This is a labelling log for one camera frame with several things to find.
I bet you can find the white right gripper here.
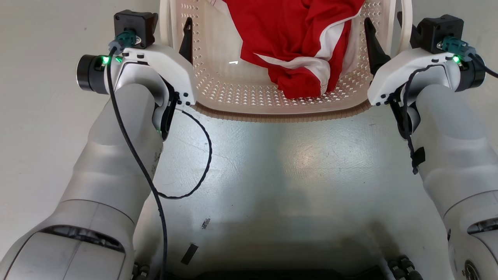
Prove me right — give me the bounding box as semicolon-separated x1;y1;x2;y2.
364;11;462;107

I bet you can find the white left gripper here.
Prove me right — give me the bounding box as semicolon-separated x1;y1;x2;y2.
116;17;198;108

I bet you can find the beige plastic laundry basket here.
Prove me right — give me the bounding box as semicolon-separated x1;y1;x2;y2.
159;0;413;123

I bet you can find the red garment with white stripes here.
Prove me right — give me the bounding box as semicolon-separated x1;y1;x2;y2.
223;0;366;100

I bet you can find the black tape strip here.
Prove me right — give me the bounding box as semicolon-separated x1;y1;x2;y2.
181;243;199;266

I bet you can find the black base wheel assembly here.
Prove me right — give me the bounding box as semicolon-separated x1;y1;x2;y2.
132;263;151;280
388;255;424;280

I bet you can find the teal left camera cable plug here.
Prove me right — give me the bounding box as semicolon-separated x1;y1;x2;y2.
109;30;137;53

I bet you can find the teal camera cable plug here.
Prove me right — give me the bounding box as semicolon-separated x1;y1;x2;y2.
109;30;137;53
441;36;477;63

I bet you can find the teal right camera cable plug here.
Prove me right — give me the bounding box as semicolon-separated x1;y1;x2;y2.
441;36;477;63

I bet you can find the thin black right gripper cable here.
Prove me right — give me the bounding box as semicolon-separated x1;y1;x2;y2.
402;64;445;175

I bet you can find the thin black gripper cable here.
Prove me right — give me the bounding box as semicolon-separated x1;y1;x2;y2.
157;108;213;200
402;64;445;175

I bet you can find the black right camera cable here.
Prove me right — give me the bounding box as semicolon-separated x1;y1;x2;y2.
468;54;498;79

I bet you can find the black camera cable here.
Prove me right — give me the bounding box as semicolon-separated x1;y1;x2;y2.
468;54;498;79
106;46;168;280

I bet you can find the thin black left gripper cable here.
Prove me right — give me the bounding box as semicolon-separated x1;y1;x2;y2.
157;108;213;200

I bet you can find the black left camera cable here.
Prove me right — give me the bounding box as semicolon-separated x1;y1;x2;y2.
106;46;168;280

